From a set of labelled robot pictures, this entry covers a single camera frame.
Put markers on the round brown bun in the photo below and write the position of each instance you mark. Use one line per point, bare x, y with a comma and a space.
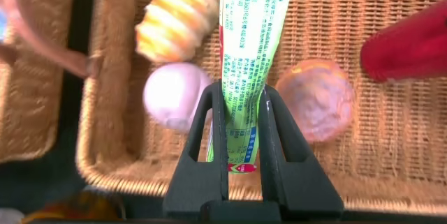
317, 102

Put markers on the green candy pack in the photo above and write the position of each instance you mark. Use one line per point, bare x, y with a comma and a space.
251, 42

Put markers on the pale pink potato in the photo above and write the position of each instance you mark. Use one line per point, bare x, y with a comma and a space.
171, 95

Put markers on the rectangular wicker basket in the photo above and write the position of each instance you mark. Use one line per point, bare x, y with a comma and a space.
384, 130
31, 112

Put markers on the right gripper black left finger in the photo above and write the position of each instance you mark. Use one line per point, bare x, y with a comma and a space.
209, 182

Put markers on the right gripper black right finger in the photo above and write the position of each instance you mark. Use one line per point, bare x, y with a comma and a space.
297, 185

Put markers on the striped bread roll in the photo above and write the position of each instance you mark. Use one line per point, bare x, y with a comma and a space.
174, 18

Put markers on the red soda can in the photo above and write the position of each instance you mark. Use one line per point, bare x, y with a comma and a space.
408, 49

